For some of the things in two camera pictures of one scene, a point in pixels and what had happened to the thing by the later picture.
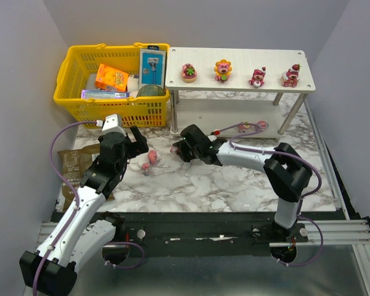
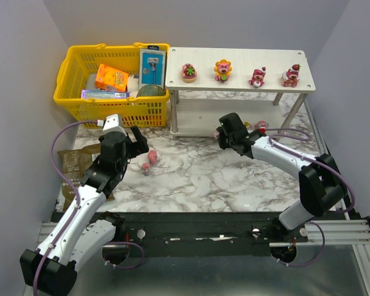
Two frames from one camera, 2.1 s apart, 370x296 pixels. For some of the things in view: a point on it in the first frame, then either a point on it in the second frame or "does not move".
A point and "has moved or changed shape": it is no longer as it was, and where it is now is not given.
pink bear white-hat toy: [257, 79] does not move
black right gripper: [185, 148] -> [227, 135]
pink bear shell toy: [174, 149] has moved or changed shape
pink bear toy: [152, 156] does not move
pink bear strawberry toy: [290, 78] does not move
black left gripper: [132, 143] does not move
